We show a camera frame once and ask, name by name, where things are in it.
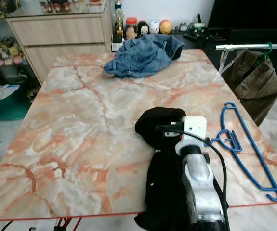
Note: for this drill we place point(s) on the small black green figurine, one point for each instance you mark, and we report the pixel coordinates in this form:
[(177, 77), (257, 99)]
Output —
[(198, 26)]

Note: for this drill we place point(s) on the beige wooden cabinet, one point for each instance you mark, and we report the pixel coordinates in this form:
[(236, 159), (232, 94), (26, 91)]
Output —
[(61, 36)]

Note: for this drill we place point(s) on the white egg figurine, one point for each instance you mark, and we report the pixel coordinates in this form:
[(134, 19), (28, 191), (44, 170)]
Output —
[(154, 27)]

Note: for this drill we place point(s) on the blue denim jacket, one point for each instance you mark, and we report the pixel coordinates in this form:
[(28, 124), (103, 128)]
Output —
[(140, 57)]

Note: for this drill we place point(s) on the black round figurine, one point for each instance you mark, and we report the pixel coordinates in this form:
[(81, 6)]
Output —
[(143, 29)]

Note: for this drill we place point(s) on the black television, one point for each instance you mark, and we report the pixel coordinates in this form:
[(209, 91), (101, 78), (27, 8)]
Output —
[(249, 13)]

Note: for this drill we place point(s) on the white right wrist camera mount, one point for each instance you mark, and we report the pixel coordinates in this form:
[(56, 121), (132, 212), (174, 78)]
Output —
[(193, 129)]

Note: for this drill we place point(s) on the green storage basket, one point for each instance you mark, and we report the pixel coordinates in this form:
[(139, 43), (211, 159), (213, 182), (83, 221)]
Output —
[(3, 109)]

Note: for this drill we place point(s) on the brown trousers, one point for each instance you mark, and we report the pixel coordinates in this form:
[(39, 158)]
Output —
[(251, 84)]

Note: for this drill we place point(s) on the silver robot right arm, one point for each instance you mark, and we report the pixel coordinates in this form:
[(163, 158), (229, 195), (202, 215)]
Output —
[(198, 183)]

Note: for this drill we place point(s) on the black knit garment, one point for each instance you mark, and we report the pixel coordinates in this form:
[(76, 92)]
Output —
[(162, 183)]

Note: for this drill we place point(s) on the blue plastic hanger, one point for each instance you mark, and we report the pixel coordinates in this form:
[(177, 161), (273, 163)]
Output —
[(256, 150)]

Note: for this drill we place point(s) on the gold trophy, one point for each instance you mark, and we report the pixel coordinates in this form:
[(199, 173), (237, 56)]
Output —
[(118, 24)]

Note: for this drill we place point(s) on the green hanger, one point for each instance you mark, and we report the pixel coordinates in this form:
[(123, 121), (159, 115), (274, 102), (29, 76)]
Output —
[(269, 46)]

